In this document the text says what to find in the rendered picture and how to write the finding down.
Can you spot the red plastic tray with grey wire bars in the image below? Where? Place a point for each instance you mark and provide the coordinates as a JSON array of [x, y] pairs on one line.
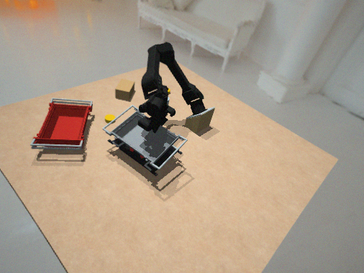
[[64, 123]]

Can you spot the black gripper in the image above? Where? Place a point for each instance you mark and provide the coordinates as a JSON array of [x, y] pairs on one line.
[[153, 123]]

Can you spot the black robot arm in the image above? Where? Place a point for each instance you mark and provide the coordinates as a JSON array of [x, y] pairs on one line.
[[152, 81]]

